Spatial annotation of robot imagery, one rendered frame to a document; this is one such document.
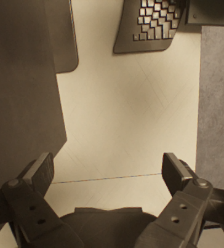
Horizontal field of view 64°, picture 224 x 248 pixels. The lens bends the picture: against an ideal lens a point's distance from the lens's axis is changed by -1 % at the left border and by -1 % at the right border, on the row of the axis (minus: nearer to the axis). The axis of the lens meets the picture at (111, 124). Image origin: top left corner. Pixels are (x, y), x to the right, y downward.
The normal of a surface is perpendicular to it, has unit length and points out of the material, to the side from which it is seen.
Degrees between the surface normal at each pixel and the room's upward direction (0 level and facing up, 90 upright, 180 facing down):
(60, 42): 0
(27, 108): 86
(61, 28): 0
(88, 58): 0
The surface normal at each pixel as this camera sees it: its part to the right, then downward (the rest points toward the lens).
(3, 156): 0.99, -0.07
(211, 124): 0.02, 0.29
